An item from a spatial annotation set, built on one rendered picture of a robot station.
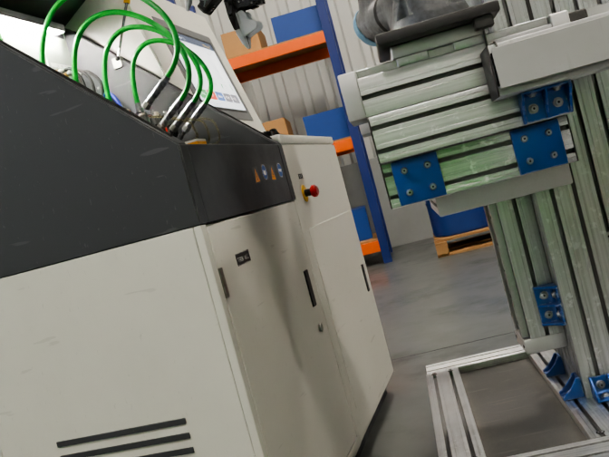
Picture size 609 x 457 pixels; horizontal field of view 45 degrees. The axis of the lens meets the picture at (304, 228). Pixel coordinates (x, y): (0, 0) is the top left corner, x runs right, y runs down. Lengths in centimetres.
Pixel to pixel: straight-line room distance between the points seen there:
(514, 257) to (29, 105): 106
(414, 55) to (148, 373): 80
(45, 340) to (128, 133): 46
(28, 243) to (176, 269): 33
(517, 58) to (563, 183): 35
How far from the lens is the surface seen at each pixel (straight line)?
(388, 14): 198
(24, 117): 159
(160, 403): 153
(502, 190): 154
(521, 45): 131
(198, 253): 143
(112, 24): 231
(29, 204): 159
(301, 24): 721
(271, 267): 174
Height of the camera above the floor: 79
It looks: 2 degrees down
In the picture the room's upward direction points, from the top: 15 degrees counter-clockwise
